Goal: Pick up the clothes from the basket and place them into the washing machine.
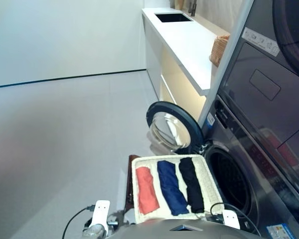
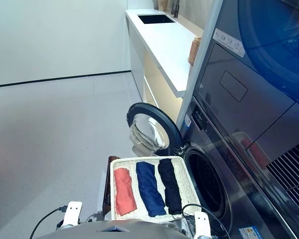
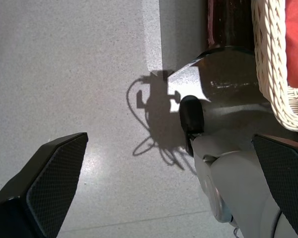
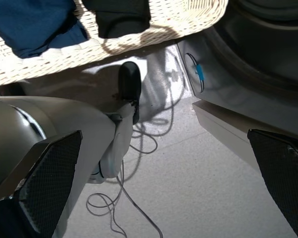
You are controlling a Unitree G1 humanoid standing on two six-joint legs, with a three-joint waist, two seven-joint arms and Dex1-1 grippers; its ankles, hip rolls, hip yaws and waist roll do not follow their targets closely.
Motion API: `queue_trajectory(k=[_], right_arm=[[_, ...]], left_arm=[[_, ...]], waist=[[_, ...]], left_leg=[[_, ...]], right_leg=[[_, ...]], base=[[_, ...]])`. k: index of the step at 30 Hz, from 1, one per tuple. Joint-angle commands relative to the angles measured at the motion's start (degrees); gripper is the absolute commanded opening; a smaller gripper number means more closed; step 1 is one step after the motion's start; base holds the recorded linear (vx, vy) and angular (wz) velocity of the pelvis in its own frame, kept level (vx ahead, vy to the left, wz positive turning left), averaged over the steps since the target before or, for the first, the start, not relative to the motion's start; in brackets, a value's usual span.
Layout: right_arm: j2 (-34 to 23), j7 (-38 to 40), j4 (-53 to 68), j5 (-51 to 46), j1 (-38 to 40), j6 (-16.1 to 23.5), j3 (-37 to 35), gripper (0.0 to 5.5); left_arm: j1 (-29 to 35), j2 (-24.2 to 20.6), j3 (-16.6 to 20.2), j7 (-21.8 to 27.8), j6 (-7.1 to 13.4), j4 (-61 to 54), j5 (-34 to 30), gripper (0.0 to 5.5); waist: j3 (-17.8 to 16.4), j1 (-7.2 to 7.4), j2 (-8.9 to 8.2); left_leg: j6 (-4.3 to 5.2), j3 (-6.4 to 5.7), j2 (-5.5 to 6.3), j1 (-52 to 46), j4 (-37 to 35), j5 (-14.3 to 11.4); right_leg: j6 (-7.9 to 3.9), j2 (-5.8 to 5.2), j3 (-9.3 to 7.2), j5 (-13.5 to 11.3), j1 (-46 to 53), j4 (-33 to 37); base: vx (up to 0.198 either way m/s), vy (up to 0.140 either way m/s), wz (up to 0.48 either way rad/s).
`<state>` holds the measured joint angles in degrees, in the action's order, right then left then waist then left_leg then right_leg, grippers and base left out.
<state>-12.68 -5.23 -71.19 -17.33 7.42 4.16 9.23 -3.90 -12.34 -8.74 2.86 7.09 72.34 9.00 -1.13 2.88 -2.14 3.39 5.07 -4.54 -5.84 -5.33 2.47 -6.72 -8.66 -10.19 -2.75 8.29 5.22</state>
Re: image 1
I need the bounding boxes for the white cabinet side panel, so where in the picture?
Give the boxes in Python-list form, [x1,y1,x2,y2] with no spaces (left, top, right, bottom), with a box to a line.
[198,0,255,130]

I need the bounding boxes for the grey washing machine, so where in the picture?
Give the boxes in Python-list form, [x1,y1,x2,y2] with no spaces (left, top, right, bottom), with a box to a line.
[198,94,299,239]

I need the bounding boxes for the black garment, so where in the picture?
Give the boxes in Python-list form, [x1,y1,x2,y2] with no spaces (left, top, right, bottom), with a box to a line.
[178,157,205,214]

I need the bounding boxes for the black rectangular sink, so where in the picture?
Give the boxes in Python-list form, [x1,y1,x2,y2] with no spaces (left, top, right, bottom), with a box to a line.
[154,13,194,23]

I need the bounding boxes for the navy blue garment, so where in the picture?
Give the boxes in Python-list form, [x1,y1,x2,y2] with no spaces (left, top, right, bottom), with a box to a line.
[156,160,190,216]

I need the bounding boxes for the dark brown wooden stool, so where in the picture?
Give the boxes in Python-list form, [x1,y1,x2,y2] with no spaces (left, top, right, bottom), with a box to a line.
[125,154,141,213]

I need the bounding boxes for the brown wicker box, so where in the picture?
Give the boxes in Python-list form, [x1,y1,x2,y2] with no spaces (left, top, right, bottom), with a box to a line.
[209,34,231,68]

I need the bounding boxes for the black sink faucet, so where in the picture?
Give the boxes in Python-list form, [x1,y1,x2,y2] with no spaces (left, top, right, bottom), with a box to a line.
[188,0,198,17]

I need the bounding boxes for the silver robot torso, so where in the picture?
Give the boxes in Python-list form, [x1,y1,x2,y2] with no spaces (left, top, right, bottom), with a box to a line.
[111,218,268,239]

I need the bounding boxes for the coral red garment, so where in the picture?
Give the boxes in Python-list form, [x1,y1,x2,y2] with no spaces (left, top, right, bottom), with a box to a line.
[136,166,160,215]

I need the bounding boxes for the dark grey stacked dryer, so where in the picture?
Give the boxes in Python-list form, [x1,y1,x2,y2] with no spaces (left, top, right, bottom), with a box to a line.
[217,0,299,160]

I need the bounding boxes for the white counter cabinet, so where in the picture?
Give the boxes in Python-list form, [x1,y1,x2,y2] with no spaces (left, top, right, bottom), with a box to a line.
[141,7,231,97]

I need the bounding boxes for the pale woven laundry basket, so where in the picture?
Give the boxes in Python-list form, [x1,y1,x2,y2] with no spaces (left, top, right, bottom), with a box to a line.
[131,154,225,225]

